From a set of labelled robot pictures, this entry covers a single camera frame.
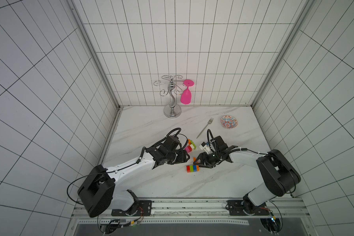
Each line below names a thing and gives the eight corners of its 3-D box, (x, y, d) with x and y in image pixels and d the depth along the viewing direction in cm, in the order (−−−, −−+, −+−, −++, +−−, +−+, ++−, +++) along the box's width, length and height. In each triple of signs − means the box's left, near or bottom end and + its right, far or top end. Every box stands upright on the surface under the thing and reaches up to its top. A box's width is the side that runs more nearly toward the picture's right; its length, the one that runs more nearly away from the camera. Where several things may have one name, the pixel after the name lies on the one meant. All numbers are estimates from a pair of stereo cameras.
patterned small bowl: (221, 129, 106) (223, 126, 103) (219, 118, 113) (220, 114, 110) (237, 129, 106) (239, 126, 103) (233, 118, 113) (235, 114, 110)
